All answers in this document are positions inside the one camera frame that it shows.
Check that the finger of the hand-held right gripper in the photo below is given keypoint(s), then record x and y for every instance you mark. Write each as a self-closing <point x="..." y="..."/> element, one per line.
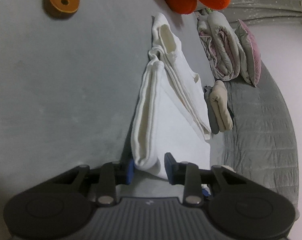
<point x="206" y="192"/>

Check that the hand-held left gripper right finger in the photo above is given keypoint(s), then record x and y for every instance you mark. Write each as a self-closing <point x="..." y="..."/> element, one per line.
<point x="169" y="166"/>

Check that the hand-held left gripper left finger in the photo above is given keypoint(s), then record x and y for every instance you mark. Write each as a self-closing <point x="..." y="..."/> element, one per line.
<point x="129" y="171"/>

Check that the white printed sweatshirt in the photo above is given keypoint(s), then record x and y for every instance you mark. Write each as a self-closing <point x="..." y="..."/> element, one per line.
<point x="171" y="120"/>

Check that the folded grey garment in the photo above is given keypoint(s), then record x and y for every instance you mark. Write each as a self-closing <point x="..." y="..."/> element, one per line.
<point x="213" y="122"/>

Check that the grey quilted bedspread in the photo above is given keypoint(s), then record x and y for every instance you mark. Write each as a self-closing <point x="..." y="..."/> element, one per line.
<point x="261" y="135"/>

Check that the folded beige garment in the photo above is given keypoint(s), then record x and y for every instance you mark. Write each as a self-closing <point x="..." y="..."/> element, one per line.
<point x="219" y="105"/>

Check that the folded black garment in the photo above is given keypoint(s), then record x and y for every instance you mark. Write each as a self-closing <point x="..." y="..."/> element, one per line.
<point x="231" y="113"/>

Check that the folded grey pink quilt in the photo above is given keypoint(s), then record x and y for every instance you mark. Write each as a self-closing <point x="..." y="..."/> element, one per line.
<point x="223" y="50"/>

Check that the pink grey pillow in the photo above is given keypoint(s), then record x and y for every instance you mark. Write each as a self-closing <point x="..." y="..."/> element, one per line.
<point x="251" y="52"/>

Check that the grey star-print fabric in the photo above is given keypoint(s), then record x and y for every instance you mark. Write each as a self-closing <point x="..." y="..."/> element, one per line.
<point x="266" y="2"/>

